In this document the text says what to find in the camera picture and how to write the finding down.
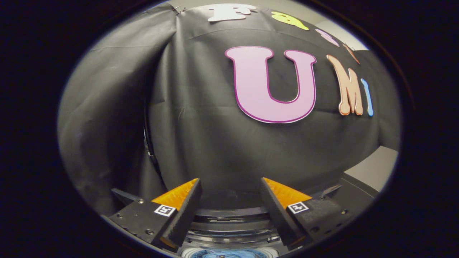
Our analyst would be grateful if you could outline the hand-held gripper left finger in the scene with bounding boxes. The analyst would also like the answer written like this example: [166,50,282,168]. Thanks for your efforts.
[107,178,203,249]

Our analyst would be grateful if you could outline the light blue shirt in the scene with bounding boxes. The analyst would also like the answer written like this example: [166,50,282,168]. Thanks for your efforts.
[190,250,260,258]

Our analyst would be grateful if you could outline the grey and cream cabinet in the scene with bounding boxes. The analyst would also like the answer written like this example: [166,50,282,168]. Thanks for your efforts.
[339,145,399,215]

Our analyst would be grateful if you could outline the black backdrop cloth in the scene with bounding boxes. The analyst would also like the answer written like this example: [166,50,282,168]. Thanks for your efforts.
[57,4,401,215]

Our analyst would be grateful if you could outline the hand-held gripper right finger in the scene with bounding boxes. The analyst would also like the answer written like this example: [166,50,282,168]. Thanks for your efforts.
[260,177,355,248]

